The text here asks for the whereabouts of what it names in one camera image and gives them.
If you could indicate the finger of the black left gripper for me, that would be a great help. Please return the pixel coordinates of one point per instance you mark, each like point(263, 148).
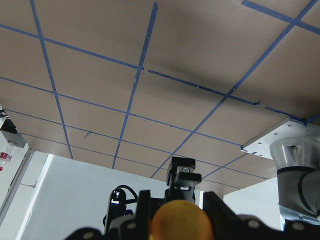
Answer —
point(187, 179)

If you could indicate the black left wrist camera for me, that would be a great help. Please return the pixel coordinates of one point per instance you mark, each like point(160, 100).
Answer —
point(117, 205)

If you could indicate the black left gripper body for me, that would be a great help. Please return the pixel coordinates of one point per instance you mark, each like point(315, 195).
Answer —
point(176, 165)

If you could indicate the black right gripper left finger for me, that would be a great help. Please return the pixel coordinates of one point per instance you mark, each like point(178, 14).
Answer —
point(143, 208)

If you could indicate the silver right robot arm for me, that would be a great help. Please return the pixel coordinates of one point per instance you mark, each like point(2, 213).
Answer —
point(297, 162)

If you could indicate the right arm aluminium base plate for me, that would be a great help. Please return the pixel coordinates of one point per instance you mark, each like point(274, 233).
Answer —
point(286, 128)

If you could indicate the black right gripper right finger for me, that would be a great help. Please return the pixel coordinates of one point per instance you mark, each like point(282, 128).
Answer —
point(218, 212)

